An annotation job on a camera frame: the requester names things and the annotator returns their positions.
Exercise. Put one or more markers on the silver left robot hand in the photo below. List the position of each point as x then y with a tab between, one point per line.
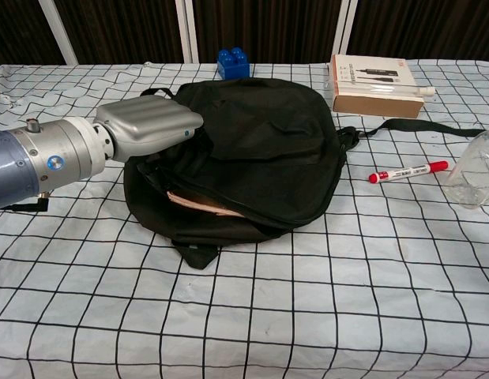
149	120

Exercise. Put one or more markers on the red capped marker pen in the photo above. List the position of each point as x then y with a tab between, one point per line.
406	172

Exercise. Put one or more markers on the clear tube white cap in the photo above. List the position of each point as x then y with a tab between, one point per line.
427	91

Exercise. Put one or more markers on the black fabric backpack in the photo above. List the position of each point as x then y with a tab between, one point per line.
260	158

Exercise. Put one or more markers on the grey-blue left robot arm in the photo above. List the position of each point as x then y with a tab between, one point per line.
38	158

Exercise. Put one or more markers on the black grid white tablecloth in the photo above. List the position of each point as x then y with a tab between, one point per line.
244	308

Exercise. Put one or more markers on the clear plastic bottle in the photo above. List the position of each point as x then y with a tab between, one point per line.
475	173

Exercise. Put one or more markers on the brown cover notebook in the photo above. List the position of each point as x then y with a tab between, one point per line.
196	205

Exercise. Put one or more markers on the blue plastic building block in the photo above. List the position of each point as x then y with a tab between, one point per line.
233	65

